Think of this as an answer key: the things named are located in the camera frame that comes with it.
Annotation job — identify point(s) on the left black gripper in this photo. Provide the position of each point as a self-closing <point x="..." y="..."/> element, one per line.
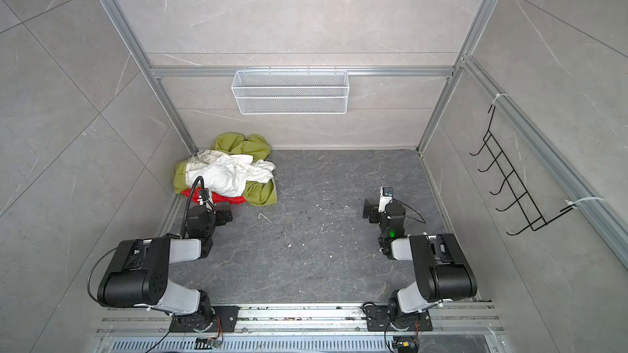
<point x="222" y="220"/>

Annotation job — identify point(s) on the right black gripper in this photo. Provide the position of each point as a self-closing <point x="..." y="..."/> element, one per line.
<point x="374" y="208"/>

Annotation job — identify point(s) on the red cloth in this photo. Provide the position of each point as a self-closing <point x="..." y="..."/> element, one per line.
<point x="216" y="198"/>

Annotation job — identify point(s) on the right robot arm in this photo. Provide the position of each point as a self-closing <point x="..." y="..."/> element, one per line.
<point x="442" y="272"/>

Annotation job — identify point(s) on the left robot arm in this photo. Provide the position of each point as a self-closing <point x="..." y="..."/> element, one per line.
<point x="137" y="276"/>

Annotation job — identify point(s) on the white cloth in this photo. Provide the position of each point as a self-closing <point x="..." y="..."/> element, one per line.
<point x="226" y="174"/>

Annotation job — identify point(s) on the green cloth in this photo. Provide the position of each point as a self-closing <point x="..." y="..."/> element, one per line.
<point x="256" y="194"/>

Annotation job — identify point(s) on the white zip tie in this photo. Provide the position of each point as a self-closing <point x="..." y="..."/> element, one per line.
<point x="574" y="203"/>

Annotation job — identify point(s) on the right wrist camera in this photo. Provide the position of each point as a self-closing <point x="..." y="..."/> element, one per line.
<point x="385" y="197"/>

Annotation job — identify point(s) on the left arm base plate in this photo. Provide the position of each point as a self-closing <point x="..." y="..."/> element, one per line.
<point x="224" y="318"/>

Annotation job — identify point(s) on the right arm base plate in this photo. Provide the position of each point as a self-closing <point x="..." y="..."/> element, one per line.
<point x="380" y="318"/>

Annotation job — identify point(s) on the white wire mesh basket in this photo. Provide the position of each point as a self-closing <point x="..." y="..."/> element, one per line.
<point x="267" y="92"/>

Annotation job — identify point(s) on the black wire hook rack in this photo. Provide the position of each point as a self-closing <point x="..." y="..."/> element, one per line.
<point x="513" y="183"/>

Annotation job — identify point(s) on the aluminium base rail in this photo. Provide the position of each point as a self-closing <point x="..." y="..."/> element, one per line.
<point x="308" y="327"/>

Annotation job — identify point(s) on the aluminium frame profiles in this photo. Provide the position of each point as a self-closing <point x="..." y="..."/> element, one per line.
<point x="596" y="211"/>

